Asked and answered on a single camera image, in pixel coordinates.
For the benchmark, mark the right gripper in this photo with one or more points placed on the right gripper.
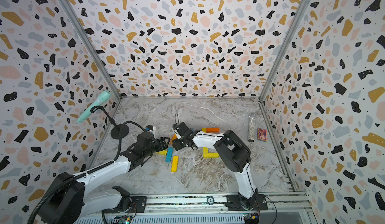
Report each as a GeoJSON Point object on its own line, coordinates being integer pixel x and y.
{"type": "Point", "coordinates": [176, 144]}

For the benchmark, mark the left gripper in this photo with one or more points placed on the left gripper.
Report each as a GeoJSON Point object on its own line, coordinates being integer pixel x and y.
{"type": "Point", "coordinates": [164, 144]}

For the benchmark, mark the yellow block horizontal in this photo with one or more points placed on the yellow block horizontal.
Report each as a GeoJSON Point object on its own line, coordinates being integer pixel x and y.
{"type": "Point", "coordinates": [164, 152]}

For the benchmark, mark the orange block vertical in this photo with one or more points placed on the orange block vertical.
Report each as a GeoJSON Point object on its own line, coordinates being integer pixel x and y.
{"type": "Point", "coordinates": [173, 138]}

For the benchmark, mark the teal block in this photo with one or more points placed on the teal block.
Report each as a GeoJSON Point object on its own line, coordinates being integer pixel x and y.
{"type": "Point", "coordinates": [169, 155]}

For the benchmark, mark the yellow block bottom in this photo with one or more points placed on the yellow block bottom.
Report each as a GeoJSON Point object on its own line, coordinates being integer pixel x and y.
{"type": "Point", "coordinates": [174, 164]}

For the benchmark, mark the orange block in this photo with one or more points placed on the orange block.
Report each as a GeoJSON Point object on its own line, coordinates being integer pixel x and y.
{"type": "Point", "coordinates": [212, 130]}

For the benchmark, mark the yellow block top vertical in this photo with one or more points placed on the yellow block top vertical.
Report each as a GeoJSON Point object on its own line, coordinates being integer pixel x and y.
{"type": "Point", "coordinates": [211, 155]}

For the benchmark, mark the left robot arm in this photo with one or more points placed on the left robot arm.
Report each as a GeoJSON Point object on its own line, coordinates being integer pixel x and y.
{"type": "Point", "coordinates": [68, 198]}

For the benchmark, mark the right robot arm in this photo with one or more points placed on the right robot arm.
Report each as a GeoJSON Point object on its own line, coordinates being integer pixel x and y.
{"type": "Point", "coordinates": [235, 155]}

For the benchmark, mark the black microphone stand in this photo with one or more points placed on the black microphone stand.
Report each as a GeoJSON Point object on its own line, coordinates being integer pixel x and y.
{"type": "Point", "coordinates": [119, 130]}

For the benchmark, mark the glitter filled clear tube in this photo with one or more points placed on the glitter filled clear tube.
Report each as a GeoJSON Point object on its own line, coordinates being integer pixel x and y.
{"type": "Point", "coordinates": [252, 127]}

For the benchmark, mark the red playing card box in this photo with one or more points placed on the red playing card box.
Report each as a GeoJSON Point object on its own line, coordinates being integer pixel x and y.
{"type": "Point", "coordinates": [262, 135]}

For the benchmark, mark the mint green microphone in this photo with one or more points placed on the mint green microphone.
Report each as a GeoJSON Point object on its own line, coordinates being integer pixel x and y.
{"type": "Point", "coordinates": [101, 99]}

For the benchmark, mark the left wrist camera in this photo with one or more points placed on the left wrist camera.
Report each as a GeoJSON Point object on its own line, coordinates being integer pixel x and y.
{"type": "Point", "coordinates": [151, 129]}

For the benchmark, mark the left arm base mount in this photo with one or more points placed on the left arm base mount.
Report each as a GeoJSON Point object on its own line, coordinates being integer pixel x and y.
{"type": "Point", "coordinates": [129, 204]}

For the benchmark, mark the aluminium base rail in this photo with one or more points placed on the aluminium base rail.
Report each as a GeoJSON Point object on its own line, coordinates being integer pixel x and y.
{"type": "Point", "coordinates": [209, 208]}

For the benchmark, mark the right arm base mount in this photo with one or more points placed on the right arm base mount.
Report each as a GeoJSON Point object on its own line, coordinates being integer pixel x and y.
{"type": "Point", "coordinates": [236, 202]}

